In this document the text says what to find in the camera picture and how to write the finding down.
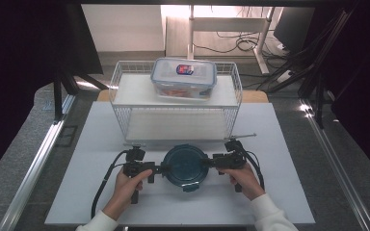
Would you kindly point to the round dark teal container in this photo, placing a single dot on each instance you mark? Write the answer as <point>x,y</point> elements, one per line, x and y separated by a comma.
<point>184,165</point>

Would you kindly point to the aluminium rail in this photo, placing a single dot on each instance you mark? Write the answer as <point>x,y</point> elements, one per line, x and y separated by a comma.
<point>337,166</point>
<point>32,173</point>

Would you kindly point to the white desk frame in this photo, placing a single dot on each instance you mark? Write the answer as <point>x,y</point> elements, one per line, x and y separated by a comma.
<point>228,24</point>

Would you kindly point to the black metal stand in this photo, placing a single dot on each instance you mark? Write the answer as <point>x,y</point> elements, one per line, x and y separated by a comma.
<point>318,96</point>
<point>58,96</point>

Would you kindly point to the clear plastic food container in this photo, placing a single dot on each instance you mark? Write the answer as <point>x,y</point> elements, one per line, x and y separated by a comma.
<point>183,80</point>

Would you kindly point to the person's right hand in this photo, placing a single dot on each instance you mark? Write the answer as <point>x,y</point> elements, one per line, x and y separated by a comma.
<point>247,183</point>

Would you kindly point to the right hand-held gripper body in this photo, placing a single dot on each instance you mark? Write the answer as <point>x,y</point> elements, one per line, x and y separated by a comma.
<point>229,160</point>

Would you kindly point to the white board panel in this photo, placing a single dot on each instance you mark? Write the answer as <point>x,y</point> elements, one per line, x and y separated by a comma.
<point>122,29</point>

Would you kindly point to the person's left hand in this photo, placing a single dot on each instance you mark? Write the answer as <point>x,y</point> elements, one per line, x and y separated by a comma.
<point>123,192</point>

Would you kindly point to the wooden table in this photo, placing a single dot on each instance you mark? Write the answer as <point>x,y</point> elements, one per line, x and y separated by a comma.
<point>257,96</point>

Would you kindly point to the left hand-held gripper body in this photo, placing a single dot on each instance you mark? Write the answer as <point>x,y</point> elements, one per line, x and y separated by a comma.
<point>135,154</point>

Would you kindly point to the dark curtain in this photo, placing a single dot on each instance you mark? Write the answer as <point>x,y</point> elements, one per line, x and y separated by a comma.
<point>13,80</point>
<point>366,80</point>

